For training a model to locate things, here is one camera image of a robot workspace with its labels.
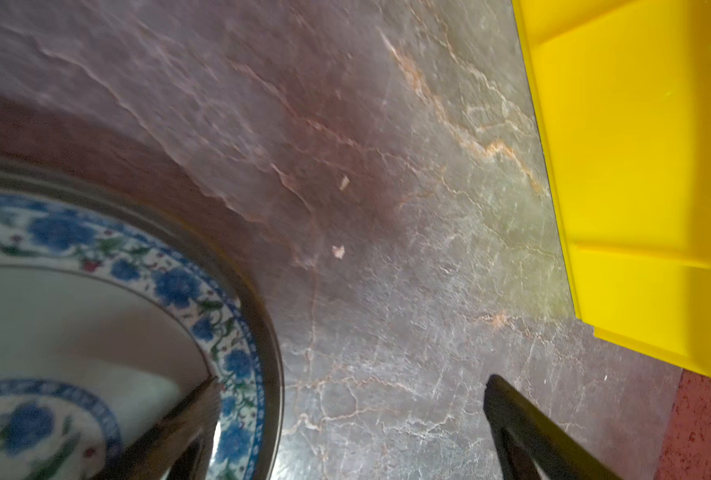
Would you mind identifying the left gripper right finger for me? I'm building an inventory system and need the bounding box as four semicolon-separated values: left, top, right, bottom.
483;375;619;479

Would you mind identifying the teal patterned small plate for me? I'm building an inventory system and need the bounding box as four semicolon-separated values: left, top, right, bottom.
0;155;284;479

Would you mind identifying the yellow plastic bin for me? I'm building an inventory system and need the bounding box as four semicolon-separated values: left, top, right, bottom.
513;0;711;377

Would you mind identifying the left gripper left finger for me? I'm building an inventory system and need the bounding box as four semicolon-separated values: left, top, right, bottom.
95;376;221;479

